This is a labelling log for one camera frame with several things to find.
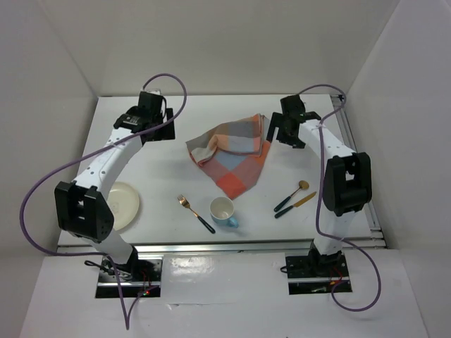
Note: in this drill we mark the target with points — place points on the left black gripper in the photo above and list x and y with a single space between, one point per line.
163 134

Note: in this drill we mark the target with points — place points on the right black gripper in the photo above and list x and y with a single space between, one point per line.
297 144

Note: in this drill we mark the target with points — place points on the gold spoon green handle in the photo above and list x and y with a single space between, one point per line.
302 185

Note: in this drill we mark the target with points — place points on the checkered orange blue cloth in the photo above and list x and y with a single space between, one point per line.
233 154

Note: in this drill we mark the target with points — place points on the gold fork green handle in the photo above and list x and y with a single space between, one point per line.
185 203

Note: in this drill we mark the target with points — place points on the gold knife green handle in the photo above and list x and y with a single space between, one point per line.
295 205

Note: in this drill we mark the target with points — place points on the cream round plate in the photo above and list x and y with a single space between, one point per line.
124 202

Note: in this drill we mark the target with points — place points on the blue white mug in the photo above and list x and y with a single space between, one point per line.
222 212

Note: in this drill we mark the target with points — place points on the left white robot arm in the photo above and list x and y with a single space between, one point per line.
81 205

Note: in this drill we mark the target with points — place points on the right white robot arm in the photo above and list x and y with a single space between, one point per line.
345 174

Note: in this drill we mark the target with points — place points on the aluminium right side rail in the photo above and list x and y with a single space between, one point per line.
358 160

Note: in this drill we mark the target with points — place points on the aluminium rail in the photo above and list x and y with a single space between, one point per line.
228 247
358 160

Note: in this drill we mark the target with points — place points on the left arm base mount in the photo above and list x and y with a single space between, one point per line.
147 281

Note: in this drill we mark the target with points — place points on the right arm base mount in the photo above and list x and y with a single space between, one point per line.
303 278

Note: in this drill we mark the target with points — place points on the aluminium front rail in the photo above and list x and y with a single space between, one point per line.
228 247

